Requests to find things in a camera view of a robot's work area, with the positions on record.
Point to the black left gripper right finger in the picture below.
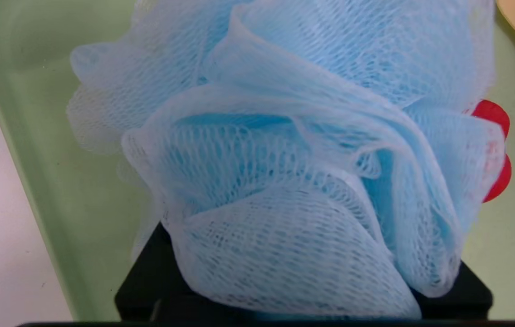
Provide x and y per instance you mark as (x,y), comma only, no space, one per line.
(466,299)

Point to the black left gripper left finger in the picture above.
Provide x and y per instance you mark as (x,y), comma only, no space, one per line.
(148,290)

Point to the small red rubber toy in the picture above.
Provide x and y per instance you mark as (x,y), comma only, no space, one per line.
(495,116)

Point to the light blue mesh bath loofah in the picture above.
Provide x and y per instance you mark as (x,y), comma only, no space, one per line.
(284,159)

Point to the light green plastic tray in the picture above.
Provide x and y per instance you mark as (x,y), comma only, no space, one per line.
(35,113)

